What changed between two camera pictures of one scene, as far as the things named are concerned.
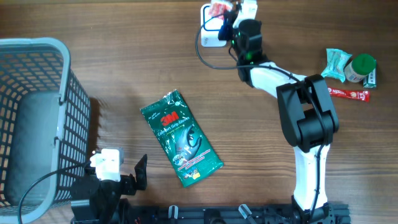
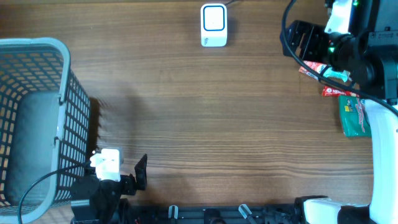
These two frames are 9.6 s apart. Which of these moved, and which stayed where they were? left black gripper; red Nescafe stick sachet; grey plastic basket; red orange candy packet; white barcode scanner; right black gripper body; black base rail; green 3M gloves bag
Moved: right black gripper body; red orange candy packet; green 3M gloves bag
Stayed: black base rail; white barcode scanner; red Nescafe stick sachet; grey plastic basket; left black gripper
